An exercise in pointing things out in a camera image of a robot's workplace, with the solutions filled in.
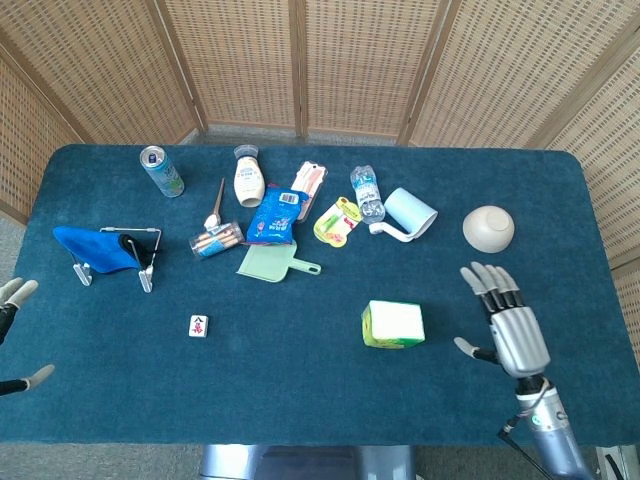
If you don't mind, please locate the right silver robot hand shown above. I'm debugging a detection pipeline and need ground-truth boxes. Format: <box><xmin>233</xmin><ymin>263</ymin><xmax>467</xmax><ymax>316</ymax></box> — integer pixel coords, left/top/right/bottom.
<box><xmin>453</xmin><ymin>261</ymin><xmax>552</xmax><ymax>380</ymax></box>

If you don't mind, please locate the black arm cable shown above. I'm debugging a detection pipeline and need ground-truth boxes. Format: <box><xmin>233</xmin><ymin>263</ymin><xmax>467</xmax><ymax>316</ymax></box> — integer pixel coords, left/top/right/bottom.
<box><xmin>496</xmin><ymin>382</ymin><xmax>554</xmax><ymax>480</ymax></box>

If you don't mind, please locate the blue snack bag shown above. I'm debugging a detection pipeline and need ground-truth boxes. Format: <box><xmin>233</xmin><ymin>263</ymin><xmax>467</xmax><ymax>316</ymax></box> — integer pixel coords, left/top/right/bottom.
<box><xmin>244</xmin><ymin>184</ymin><xmax>307</xmax><ymax>246</ymax></box>

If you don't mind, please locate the silver metal stand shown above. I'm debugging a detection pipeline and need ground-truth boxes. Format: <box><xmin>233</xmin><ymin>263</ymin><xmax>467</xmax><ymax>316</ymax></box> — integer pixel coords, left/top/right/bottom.
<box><xmin>73</xmin><ymin>226</ymin><xmax>164</xmax><ymax>294</ymax></box>

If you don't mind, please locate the cream squeeze bottle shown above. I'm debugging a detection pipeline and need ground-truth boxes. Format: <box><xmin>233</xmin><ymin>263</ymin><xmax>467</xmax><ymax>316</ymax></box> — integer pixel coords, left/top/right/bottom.
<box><xmin>233</xmin><ymin>144</ymin><xmax>266</xmax><ymax>209</ymax></box>

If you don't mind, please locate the green plastic dustpan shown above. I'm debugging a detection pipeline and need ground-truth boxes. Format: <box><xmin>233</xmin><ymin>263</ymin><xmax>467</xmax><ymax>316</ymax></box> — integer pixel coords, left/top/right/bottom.
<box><xmin>235</xmin><ymin>239</ymin><xmax>322</xmax><ymax>284</ymax></box>

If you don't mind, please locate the teal drink can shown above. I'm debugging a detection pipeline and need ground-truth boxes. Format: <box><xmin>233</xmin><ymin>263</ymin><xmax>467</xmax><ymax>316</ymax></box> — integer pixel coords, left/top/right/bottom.
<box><xmin>139</xmin><ymin>145</ymin><xmax>186</xmax><ymax>199</ymax></box>

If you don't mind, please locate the black cloth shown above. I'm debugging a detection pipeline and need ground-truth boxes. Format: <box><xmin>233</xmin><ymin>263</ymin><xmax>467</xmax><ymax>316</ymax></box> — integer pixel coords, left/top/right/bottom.
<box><xmin>118</xmin><ymin>233</ymin><xmax>160</xmax><ymax>269</ymax></box>

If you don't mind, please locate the clear plastic water bottle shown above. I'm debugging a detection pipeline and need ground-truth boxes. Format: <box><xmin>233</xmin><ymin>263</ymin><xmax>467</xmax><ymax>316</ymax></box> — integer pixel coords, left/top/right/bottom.
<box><xmin>349</xmin><ymin>164</ymin><xmax>387</xmax><ymax>225</ymax></box>

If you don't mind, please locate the green tissue pack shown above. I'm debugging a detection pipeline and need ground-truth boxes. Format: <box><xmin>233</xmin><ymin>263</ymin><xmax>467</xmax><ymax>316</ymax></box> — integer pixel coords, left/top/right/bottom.
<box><xmin>361</xmin><ymin>299</ymin><xmax>427</xmax><ymax>349</ymax></box>

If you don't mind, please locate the beige bowl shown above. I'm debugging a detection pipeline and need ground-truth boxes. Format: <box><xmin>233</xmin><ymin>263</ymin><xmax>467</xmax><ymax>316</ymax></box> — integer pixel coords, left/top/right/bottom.
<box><xmin>462</xmin><ymin>205</ymin><xmax>516</xmax><ymax>254</ymax></box>

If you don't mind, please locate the clear tube of biscuit sticks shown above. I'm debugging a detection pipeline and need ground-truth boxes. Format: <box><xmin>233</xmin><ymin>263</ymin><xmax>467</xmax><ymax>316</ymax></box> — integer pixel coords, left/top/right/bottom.
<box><xmin>188</xmin><ymin>221</ymin><xmax>246</xmax><ymax>261</ymax></box>

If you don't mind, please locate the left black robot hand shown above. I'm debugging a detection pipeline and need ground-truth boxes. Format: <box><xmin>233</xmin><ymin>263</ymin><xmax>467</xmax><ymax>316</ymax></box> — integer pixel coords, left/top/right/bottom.
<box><xmin>0</xmin><ymin>276</ymin><xmax>56</xmax><ymax>398</ymax></box>

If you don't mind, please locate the dark blue table cover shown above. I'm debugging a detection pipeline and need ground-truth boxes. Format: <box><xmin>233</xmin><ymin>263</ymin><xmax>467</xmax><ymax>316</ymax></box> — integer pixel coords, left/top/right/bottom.
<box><xmin>0</xmin><ymin>143</ymin><xmax>619</xmax><ymax>448</ymax></box>

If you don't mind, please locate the wicker folding screen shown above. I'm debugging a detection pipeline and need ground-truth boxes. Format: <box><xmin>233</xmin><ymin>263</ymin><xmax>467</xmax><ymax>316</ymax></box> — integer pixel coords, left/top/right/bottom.
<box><xmin>0</xmin><ymin>0</ymin><xmax>640</xmax><ymax>361</ymax></box>

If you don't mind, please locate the yellow lip balm card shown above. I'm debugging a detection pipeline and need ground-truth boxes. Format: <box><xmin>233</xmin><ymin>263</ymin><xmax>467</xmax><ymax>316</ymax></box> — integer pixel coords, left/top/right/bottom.
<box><xmin>313</xmin><ymin>196</ymin><xmax>364</xmax><ymax>249</ymax></box>

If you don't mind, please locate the blue cloth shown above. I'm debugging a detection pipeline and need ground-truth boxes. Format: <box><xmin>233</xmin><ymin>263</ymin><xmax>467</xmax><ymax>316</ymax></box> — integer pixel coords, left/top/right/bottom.
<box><xmin>52</xmin><ymin>225</ymin><xmax>144</xmax><ymax>275</ymax></box>

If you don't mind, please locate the grey robot torso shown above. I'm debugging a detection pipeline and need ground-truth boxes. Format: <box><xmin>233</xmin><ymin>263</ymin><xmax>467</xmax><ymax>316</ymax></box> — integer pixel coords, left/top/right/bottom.
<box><xmin>199</xmin><ymin>443</ymin><xmax>417</xmax><ymax>480</ymax></box>

